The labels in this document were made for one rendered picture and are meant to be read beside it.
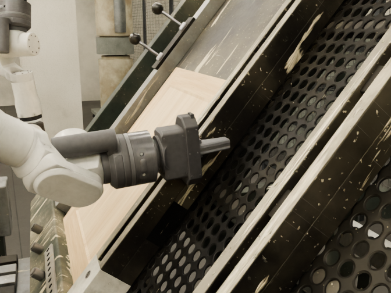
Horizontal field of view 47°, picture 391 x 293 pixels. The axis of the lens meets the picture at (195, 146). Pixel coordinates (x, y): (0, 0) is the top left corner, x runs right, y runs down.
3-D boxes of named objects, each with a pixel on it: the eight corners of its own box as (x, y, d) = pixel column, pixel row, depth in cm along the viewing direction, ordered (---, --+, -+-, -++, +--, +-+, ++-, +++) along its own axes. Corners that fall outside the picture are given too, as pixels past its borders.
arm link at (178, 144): (206, 190, 75) (136, 205, 72) (188, 174, 84) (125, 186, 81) (201, 117, 72) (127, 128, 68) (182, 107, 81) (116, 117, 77)
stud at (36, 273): (39, 278, 110) (28, 272, 109) (45, 270, 110) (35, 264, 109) (39, 283, 108) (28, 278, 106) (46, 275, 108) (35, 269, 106)
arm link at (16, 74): (28, 31, 130) (38, 78, 135) (1, 34, 132) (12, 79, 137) (15, 34, 124) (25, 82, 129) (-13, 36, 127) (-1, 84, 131)
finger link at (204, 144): (231, 144, 78) (198, 150, 76) (224, 140, 81) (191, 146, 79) (231, 135, 78) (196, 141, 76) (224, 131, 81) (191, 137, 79)
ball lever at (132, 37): (160, 65, 145) (128, 42, 146) (167, 56, 145) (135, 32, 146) (159, 63, 141) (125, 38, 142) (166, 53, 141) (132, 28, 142)
